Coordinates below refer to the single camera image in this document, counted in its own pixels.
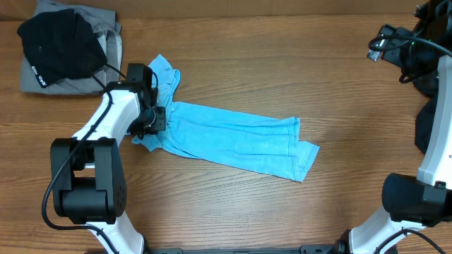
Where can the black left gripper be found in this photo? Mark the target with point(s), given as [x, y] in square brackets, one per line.
[159, 122]

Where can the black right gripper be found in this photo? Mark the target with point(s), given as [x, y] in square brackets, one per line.
[417, 73]

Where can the light blue t-shirt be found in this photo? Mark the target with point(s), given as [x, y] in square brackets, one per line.
[250, 142]

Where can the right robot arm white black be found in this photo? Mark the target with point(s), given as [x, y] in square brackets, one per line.
[413, 203]

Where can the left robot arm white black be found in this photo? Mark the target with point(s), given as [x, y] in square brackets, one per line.
[88, 185]

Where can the unfolded black garment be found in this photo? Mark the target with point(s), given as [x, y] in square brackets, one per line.
[428, 85]

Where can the folded grey garment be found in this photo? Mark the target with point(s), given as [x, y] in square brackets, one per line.
[107, 31]

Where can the folded black garment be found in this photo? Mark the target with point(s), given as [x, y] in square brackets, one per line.
[59, 45]

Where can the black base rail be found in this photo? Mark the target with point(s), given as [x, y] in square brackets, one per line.
[305, 249]

